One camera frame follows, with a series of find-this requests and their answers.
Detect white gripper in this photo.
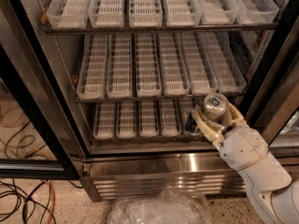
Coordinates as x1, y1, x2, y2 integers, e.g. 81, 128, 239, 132
192, 103, 268, 171

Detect redbull can shelf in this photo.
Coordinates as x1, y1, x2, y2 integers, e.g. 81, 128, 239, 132
203, 92, 228, 121

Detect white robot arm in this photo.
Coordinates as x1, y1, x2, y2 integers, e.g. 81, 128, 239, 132
192, 105, 299, 224

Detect blue can bottom shelf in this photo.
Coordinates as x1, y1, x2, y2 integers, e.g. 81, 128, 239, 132
185, 114, 200, 133

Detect steel fridge base grille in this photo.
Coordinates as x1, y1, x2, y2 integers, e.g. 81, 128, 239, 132
79, 152, 299, 203

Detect glass fridge door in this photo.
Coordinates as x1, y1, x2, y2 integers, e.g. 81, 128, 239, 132
0, 0, 89, 180

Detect clear plastic bag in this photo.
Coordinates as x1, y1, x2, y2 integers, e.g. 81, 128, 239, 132
107, 186, 213, 224

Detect middle wire shelf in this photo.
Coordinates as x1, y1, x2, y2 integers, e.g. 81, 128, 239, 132
75, 92, 245, 104

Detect wire shelf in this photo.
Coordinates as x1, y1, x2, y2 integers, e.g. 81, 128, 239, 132
75, 92, 245, 104
90, 135, 208, 145
44, 23, 278, 35

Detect bottom wire shelf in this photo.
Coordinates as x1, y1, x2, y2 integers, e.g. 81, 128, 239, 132
90, 135, 208, 145

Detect orange cable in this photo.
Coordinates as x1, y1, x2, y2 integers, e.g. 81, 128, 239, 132
40, 179, 57, 224

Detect top wire shelf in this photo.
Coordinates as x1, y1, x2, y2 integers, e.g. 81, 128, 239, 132
44, 23, 278, 35

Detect black cables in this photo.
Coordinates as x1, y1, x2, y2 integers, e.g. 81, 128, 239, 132
0, 178, 57, 224

